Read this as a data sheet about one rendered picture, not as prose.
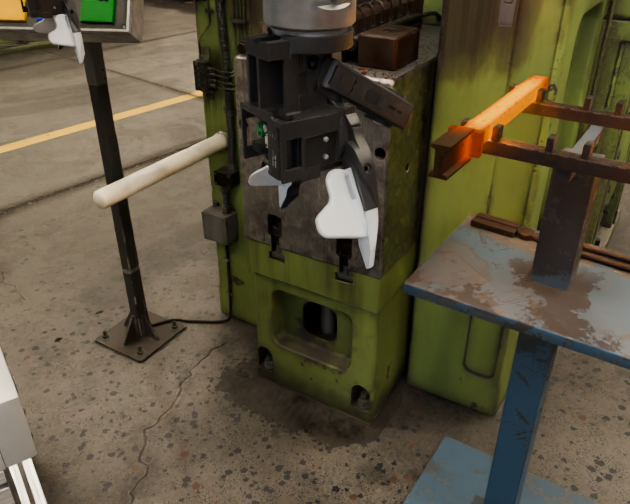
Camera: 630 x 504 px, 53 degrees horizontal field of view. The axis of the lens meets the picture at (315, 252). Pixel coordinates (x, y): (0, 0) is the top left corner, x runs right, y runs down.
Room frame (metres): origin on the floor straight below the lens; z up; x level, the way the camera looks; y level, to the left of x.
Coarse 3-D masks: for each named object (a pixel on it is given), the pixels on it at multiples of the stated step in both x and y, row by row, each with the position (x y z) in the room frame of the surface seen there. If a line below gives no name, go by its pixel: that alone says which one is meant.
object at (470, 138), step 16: (528, 80) 1.05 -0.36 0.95; (544, 80) 1.05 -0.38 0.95; (512, 96) 0.96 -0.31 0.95; (528, 96) 0.98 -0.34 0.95; (496, 112) 0.88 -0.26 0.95; (512, 112) 0.91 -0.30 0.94; (448, 128) 0.80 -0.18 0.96; (464, 128) 0.78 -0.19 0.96; (480, 128) 0.82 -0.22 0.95; (432, 144) 0.73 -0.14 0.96; (448, 144) 0.73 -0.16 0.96; (464, 144) 0.78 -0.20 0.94; (480, 144) 0.78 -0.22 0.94; (448, 160) 0.74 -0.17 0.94; (464, 160) 0.77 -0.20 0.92; (432, 176) 0.73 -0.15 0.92; (448, 176) 0.72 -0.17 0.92
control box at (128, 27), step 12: (120, 0) 1.44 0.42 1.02; (132, 0) 1.46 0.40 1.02; (120, 12) 1.43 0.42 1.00; (132, 12) 1.45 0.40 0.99; (0, 24) 1.44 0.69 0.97; (12, 24) 1.44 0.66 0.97; (24, 24) 1.44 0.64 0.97; (84, 24) 1.43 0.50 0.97; (96, 24) 1.42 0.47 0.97; (108, 24) 1.42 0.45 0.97; (120, 24) 1.42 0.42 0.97; (132, 24) 1.44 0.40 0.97; (0, 36) 1.49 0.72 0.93; (12, 36) 1.48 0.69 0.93; (24, 36) 1.48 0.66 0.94; (36, 36) 1.47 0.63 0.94; (84, 36) 1.45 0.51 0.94; (96, 36) 1.45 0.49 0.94; (108, 36) 1.44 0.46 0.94; (120, 36) 1.44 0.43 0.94; (132, 36) 1.43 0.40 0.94
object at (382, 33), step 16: (368, 32) 1.30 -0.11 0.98; (384, 32) 1.30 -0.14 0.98; (400, 32) 1.30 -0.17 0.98; (416, 32) 1.33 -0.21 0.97; (368, 48) 1.28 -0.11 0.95; (384, 48) 1.26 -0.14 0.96; (400, 48) 1.26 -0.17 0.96; (416, 48) 1.33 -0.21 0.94; (368, 64) 1.28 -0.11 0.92; (384, 64) 1.26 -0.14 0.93; (400, 64) 1.27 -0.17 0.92
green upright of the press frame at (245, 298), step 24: (216, 24) 1.66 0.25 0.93; (216, 48) 1.66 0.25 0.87; (216, 72) 1.66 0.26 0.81; (216, 96) 1.67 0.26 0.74; (216, 120) 1.67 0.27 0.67; (216, 168) 1.68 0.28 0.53; (240, 168) 1.63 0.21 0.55; (216, 192) 1.68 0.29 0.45; (240, 192) 1.63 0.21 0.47; (240, 216) 1.64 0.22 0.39; (240, 240) 1.64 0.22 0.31; (240, 264) 1.64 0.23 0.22; (240, 288) 1.65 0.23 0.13; (240, 312) 1.65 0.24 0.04
